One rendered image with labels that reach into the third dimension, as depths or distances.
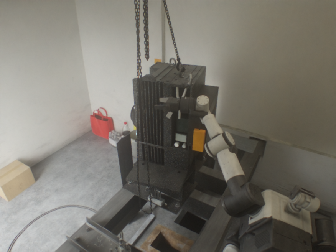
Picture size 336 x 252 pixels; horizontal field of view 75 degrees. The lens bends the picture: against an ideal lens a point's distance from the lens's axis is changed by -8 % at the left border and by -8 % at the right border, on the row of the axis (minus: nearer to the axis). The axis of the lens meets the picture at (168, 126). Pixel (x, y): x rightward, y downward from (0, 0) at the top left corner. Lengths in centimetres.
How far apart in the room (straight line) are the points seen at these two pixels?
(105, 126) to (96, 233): 231
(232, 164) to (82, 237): 122
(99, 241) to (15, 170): 191
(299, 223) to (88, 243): 134
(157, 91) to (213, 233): 109
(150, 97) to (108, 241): 106
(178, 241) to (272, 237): 165
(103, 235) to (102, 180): 148
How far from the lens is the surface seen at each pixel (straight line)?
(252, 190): 105
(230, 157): 112
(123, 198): 207
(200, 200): 204
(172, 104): 130
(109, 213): 198
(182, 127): 176
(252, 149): 269
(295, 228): 115
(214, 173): 229
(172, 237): 260
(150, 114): 176
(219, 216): 196
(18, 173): 336
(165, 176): 187
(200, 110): 130
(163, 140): 185
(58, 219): 296
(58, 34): 365
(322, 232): 128
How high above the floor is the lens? 217
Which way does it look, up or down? 31 degrees down
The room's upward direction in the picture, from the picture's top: straight up
